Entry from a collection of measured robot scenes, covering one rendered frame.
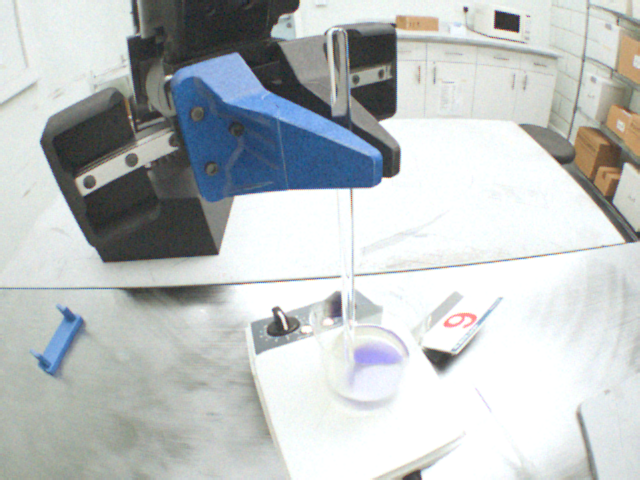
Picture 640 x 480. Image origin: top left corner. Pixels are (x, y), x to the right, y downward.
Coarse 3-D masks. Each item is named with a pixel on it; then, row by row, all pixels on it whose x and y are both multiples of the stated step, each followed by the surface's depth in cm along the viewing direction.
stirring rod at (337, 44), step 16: (336, 32) 8; (336, 48) 8; (336, 64) 9; (336, 80) 9; (336, 96) 9; (336, 112) 10; (352, 192) 12; (352, 208) 12; (352, 224) 13; (352, 240) 13; (352, 256) 14; (352, 272) 14; (352, 288) 15; (352, 304) 16; (352, 320) 17; (352, 336) 18; (352, 352) 19
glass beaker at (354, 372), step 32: (320, 288) 19; (384, 288) 20; (416, 288) 18; (320, 320) 19; (384, 320) 22; (416, 320) 19; (320, 352) 18; (416, 352) 16; (352, 384) 17; (384, 384) 17
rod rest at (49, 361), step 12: (72, 312) 38; (60, 324) 36; (72, 324) 36; (60, 336) 35; (72, 336) 36; (48, 348) 33; (60, 348) 33; (48, 360) 32; (60, 360) 33; (48, 372) 31
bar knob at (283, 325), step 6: (276, 306) 32; (276, 312) 30; (282, 312) 30; (276, 318) 30; (282, 318) 29; (288, 318) 32; (294, 318) 32; (270, 324) 31; (276, 324) 31; (282, 324) 29; (288, 324) 30; (294, 324) 30; (270, 330) 30; (276, 330) 30; (282, 330) 29; (288, 330) 30; (294, 330) 30; (276, 336) 30
